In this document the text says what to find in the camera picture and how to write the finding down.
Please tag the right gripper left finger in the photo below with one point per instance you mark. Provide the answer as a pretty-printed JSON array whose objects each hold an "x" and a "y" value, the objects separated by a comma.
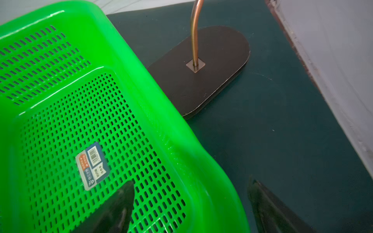
[{"x": 114, "y": 215}]

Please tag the dark green table mat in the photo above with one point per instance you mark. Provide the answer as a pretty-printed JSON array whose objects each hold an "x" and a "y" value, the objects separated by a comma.
[{"x": 272, "y": 124}]

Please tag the green plastic basket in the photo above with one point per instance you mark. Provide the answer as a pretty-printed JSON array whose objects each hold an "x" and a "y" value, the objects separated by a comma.
[{"x": 81, "y": 116}]

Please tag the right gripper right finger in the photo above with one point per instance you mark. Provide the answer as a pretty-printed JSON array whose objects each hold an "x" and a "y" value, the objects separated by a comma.
[{"x": 271, "y": 214}]

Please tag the bronze ornate hook stand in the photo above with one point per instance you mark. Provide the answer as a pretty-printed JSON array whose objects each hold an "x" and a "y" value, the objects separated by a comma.
[{"x": 201, "y": 66}]

